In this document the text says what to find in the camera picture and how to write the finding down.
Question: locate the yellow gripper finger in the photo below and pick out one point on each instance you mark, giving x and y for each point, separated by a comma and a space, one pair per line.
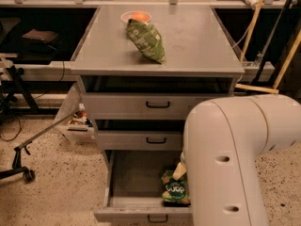
179, 171

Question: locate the green rice chip bag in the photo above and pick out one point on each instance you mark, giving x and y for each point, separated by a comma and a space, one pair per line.
175, 191

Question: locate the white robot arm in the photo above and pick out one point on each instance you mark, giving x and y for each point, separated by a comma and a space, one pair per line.
221, 140

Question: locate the grey bottom drawer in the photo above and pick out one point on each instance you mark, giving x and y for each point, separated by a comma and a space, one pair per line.
134, 189

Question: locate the grey drawer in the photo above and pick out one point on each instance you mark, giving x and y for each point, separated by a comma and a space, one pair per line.
124, 97
134, 189
131, 134

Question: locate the grey drawer cabinet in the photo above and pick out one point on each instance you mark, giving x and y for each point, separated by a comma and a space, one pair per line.
194, 42

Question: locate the grey middle drawer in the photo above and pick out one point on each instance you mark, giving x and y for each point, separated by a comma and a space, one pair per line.
131, 134

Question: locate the grey top drawer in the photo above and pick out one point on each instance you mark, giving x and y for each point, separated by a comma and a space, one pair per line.
124, 97

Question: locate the dark green snack bag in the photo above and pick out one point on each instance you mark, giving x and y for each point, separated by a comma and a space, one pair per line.
147, 40

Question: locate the clear plastic storage bin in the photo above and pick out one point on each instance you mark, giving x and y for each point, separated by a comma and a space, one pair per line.
73, 119

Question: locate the white bowl with orange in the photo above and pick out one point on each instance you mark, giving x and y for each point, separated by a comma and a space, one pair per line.
136, 15

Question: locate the dark box on shelf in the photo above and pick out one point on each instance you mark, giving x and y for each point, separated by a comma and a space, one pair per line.
39, 37

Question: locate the black middle drawer handle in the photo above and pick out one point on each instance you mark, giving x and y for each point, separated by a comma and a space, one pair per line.
160, 140

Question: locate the black drawer handle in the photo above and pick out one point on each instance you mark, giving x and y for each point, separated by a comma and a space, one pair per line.
157, 219
160, 140
157, 105

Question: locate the black bottom drawer handle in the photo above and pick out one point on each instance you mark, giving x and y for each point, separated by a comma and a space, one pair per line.
157, 219

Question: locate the black top drawer handle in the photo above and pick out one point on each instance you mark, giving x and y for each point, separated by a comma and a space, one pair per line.
157, 105

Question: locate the wooden easel frame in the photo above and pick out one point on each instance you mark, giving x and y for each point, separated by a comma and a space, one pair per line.
261, 56

